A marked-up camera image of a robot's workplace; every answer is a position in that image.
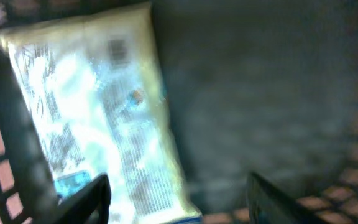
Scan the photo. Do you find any grey plastic mesh basket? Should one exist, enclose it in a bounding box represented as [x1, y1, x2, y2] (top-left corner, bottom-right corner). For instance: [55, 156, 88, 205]
[0, 1, 358, 223]

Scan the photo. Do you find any yellow white snack bag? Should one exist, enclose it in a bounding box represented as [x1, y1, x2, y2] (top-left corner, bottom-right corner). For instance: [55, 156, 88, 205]
[0, 2, 201, 223]

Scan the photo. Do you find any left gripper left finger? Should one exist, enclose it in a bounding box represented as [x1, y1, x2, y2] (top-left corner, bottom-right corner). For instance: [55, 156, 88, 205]
[35, 174, 111, 224]

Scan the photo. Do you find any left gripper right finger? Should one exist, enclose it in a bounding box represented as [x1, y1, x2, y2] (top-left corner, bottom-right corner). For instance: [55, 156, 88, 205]
[246, 172, 325, 224]

